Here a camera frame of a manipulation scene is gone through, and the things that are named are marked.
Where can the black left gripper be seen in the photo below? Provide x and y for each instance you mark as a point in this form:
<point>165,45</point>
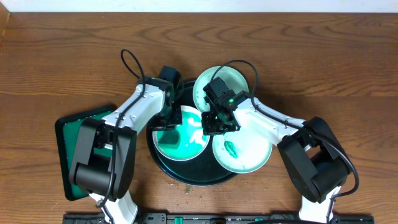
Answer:
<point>166,123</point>

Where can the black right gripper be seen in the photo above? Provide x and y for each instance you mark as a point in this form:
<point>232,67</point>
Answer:
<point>209,129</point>

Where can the green scrubbing sponge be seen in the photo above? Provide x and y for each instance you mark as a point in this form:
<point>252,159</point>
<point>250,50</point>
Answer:
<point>168,140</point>

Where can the white plate with green stain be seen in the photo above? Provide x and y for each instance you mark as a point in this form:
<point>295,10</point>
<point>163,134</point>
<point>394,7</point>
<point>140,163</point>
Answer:
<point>193,142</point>

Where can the black rectangular water tray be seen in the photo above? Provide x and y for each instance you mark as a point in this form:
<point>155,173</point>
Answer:
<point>66,131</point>

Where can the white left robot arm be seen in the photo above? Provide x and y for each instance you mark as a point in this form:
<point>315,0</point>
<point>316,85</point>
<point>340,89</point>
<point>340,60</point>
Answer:
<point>105,149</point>

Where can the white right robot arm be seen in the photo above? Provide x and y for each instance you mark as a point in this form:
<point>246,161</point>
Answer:
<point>315,161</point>

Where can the round black serving tray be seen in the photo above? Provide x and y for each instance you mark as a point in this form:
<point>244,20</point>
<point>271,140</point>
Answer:
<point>203,170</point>

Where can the mint green plate right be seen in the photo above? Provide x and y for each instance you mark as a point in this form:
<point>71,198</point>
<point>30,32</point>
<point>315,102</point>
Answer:
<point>242,151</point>

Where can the mint green plate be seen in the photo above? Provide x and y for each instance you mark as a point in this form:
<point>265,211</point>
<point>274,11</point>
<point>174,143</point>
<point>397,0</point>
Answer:
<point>242,151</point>
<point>233,79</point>

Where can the mint green plate top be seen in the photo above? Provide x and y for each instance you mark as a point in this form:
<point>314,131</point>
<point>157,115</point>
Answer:
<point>233,79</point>

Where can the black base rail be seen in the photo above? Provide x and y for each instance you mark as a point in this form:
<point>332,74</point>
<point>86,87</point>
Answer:
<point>162,218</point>

